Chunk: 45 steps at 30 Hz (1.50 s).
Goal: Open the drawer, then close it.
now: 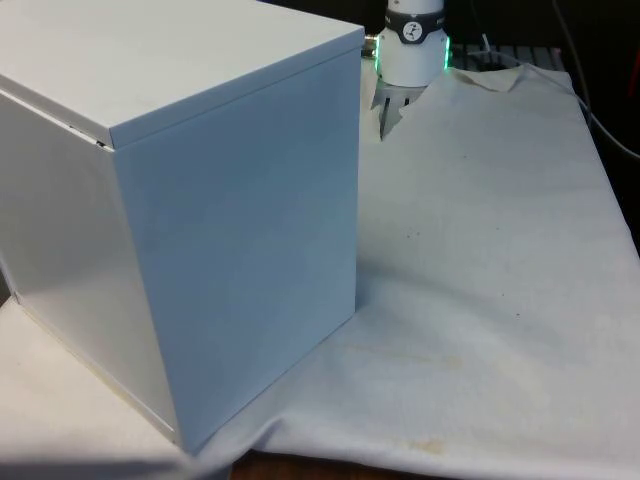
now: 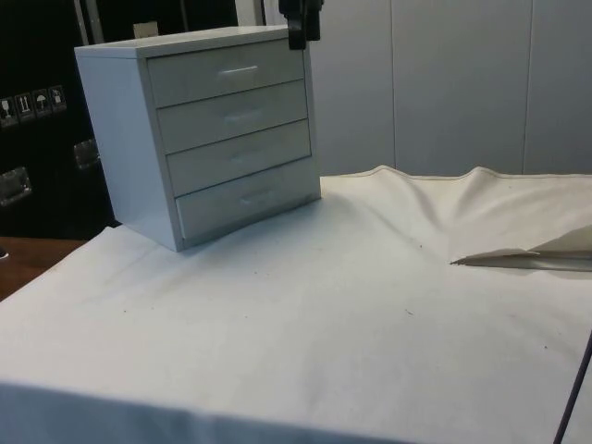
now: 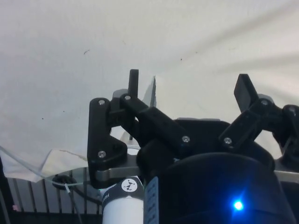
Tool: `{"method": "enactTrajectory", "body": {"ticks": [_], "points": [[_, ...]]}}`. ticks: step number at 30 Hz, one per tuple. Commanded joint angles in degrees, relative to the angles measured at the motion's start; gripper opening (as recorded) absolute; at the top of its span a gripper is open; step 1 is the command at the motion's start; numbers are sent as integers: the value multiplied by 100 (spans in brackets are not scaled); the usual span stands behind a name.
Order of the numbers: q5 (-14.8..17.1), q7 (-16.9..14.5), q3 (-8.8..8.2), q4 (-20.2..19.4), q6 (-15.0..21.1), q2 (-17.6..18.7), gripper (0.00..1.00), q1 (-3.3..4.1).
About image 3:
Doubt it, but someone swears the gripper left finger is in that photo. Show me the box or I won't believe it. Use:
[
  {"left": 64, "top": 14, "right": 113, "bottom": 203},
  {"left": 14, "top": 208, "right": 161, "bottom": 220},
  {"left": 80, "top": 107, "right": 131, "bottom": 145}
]
[{"left": 87, "top": 69, "right": 191, "bottom": 189}]

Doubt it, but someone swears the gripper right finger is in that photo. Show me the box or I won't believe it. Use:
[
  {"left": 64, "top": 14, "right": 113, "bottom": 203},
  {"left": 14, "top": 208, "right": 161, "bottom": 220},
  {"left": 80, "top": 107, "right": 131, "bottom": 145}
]
[{"left": 218, "top": 74, "right": 299, "bottom": 170}]

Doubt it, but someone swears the black cable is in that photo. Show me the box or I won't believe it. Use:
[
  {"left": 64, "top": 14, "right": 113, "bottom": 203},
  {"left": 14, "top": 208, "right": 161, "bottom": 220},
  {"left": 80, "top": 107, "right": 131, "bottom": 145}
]
[{"left": 51, "top": 175, "right": 103, "bottom": 224}]

